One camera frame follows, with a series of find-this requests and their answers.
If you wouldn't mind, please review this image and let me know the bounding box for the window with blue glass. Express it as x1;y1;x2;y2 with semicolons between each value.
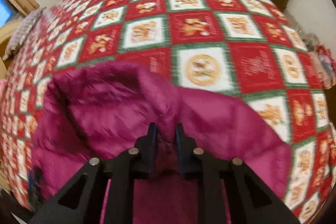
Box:
0;0;17;27

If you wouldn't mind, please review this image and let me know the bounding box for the grey patterned pillow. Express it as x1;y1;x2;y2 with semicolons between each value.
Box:
2;7;46;61

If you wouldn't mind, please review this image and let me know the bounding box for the cream wooden headboard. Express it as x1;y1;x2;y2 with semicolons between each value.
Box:
0;19;21;79

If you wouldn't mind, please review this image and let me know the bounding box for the clutter pile beside bed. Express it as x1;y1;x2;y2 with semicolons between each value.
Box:
284;10;335;89

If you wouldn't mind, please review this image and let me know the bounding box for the red patchwork bear bedspread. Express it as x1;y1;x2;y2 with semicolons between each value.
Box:
1;0;335;223

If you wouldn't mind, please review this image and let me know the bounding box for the magenta puffer jacket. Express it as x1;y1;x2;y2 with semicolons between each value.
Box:
32;61;291;223

